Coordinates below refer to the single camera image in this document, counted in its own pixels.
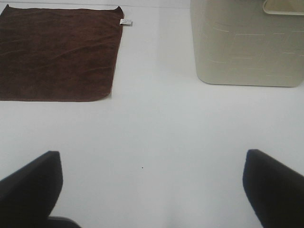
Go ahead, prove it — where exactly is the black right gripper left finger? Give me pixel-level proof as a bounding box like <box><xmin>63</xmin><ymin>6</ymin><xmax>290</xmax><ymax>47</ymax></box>
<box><xmin>0</xmin><ymin>151</ymin><xmax>79</xmax><ymax>228</ymax></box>

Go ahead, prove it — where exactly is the beige plastic basket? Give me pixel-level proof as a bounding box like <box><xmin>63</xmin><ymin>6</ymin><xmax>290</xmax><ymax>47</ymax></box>
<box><xmin>190</xmin><ymin>0</ymin><xmax>304</xmax><ymax>87</ymax></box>

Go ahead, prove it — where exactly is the brown towel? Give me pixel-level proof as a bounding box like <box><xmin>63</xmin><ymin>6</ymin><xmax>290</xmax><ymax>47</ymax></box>
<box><xmin>0</xmin><ymin>5</ymin><xmax>124</xmax><ymax>102</ymax></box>

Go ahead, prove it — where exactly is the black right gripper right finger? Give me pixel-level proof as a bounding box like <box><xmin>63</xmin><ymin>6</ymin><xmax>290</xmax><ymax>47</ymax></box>
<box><xmin>243</xmin><ymin>149</ymin><xmax>304</xmax><ymax>228</ymax></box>

